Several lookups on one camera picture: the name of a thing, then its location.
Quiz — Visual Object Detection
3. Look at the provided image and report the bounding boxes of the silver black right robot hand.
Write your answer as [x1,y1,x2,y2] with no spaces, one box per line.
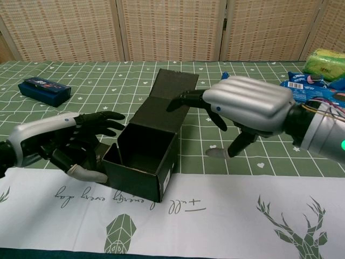
[166,75,299,160]

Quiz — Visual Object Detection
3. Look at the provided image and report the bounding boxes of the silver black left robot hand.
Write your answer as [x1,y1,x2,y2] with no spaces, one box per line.
[5,111,126,184]

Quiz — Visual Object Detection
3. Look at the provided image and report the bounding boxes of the black paper box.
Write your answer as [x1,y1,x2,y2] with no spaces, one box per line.
[101,68,200,203]

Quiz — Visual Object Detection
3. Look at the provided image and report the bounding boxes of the blue Oreo cookie package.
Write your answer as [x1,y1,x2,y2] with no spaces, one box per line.
[279,80,345,105]

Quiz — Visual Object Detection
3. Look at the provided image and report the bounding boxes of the dark blue pencil case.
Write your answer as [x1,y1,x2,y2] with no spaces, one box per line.
[18,77,72,108]

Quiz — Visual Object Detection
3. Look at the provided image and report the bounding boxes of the green yellow snack bag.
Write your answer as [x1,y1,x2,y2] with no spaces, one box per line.
[303,47,345,82]

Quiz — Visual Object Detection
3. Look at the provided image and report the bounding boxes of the bamboo folding screen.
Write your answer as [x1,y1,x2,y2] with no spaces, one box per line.
[0,0,345,63]

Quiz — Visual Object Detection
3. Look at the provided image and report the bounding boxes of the green checked deer tablecloth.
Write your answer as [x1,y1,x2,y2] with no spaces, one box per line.
[0,59,345,259]

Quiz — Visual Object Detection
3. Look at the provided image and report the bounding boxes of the coloured right wrist wires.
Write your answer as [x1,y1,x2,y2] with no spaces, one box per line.
[301,97,345,122]

